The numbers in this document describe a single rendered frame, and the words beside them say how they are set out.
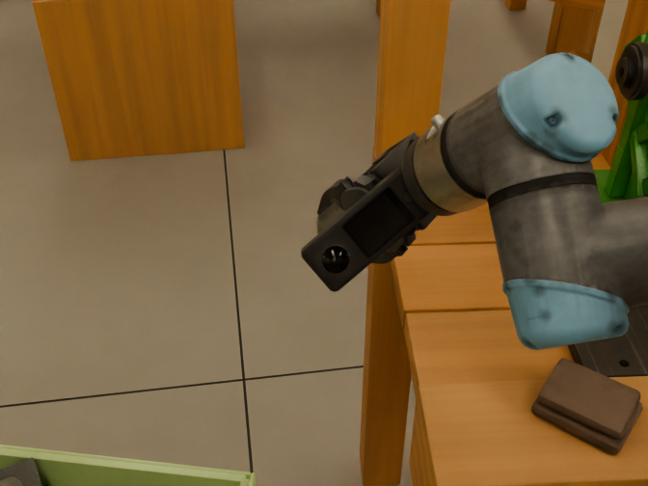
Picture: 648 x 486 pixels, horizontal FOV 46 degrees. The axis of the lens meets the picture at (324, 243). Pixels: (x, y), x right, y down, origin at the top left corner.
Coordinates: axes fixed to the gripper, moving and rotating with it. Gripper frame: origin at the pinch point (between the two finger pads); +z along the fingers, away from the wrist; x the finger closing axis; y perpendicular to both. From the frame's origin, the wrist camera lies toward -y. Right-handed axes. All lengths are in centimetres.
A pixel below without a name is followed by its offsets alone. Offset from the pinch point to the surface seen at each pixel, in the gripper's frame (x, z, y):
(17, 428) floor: 0, 145, -21
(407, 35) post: 11.0, 15.2, 41.5
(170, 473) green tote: -6.2, 5.3, -25.9
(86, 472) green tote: -1.2, 10.4, -30.6
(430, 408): -22.4, 4.5, -0.8
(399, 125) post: 1.1, 26.1, 38.8
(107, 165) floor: 48, 211, 69
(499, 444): -28.6, -1.0, -0.3
